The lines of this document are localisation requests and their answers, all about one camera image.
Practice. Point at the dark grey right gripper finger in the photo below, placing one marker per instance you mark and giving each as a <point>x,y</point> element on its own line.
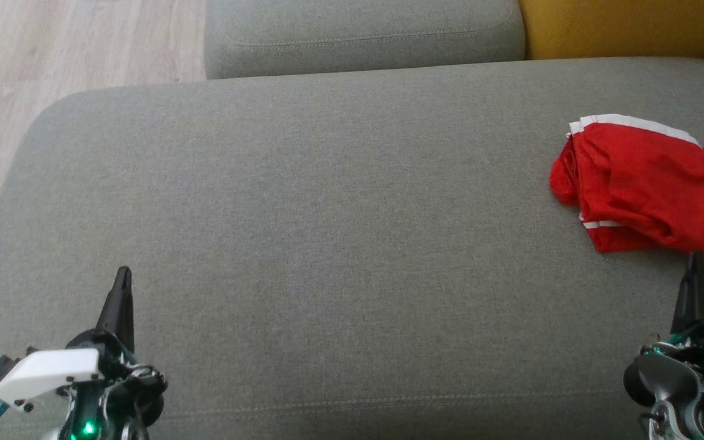
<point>696,299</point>

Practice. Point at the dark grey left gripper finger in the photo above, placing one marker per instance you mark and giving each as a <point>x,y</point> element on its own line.
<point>118,311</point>

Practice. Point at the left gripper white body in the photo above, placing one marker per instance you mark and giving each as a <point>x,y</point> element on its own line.
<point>46,373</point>

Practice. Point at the right robot arm silver white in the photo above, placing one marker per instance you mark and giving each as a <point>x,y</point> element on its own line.
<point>670,385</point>

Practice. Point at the left robot arm silver white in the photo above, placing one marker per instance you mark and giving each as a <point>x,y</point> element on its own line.
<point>107,403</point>

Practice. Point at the large grey sofa seat cushion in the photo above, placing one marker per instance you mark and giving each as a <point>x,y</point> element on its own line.
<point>327,244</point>

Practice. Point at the yellow pillow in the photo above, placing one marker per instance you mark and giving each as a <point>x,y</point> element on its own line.
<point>621,27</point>

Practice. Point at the small grey sofa cushion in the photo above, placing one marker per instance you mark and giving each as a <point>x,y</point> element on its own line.
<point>358,36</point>

